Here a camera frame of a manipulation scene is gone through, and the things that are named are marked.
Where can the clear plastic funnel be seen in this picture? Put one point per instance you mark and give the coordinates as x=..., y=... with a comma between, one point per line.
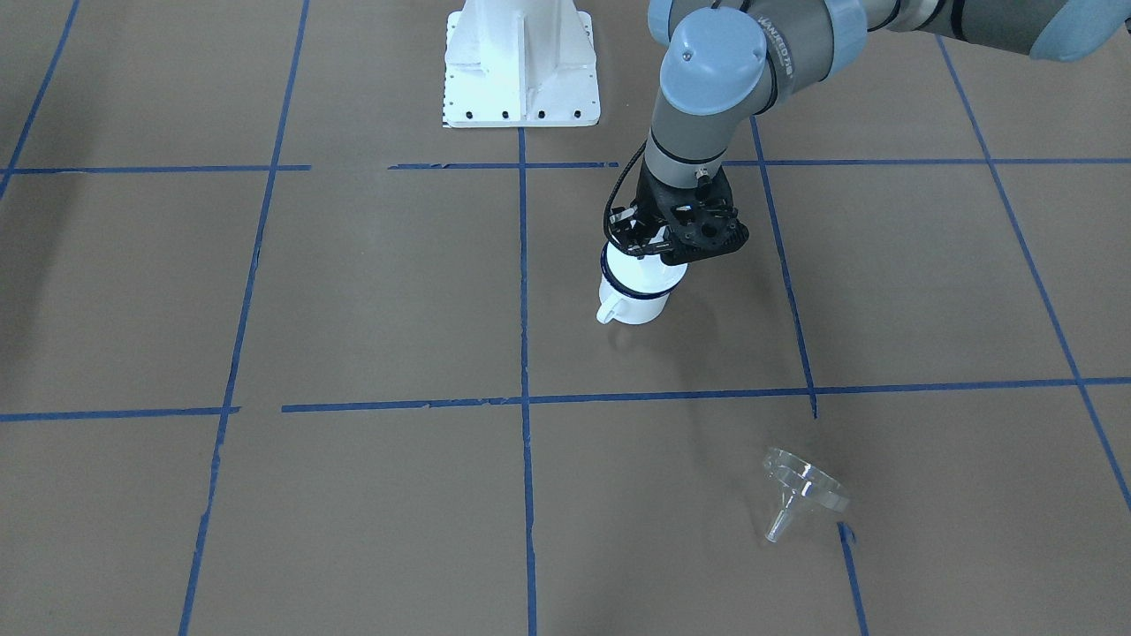
x=803, y=487

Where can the white enamel mug blue rim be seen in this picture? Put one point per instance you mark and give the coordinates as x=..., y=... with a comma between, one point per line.
x=617, y=307

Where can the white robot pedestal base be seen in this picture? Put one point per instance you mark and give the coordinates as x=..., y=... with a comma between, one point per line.
x=520, y=63

